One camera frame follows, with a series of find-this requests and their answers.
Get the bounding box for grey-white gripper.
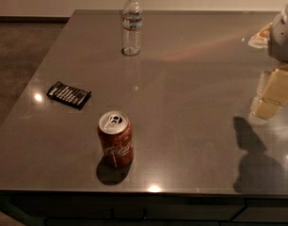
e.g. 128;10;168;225
248;2;288;121

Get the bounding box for dark cabinet drawers under table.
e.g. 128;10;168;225
0;191;288;226

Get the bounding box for red coca-cola can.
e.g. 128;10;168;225
97;111;134;168

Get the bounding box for clear plastic water bottle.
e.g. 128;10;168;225
122;0;142;57

